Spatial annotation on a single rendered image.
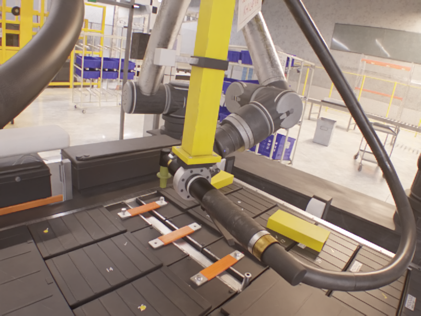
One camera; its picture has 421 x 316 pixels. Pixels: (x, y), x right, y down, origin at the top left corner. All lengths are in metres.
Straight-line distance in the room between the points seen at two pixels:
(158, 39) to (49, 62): 1.27
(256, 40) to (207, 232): 0.74
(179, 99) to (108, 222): 1.16
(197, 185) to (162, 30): 1.00
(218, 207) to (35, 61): 0.40
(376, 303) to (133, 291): 0.50
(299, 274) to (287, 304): 0.16
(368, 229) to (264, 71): 0.81
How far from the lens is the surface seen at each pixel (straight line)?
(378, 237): 1.35
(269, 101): 0.75
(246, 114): 0.71
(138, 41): 3.13
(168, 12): 1.39
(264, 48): 1.09
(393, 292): 0.74
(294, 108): 0.78
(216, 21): 0.55
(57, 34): 0.22
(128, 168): 0.90
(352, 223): 1.34
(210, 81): 0.55
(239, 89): 0.88
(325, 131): 6.73
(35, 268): 0.60
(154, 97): 1.68
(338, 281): 0.44
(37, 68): 0.20
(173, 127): 1.79
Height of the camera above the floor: 1.41
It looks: 19 degrees down
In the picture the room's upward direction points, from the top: 9 degrees clockwise
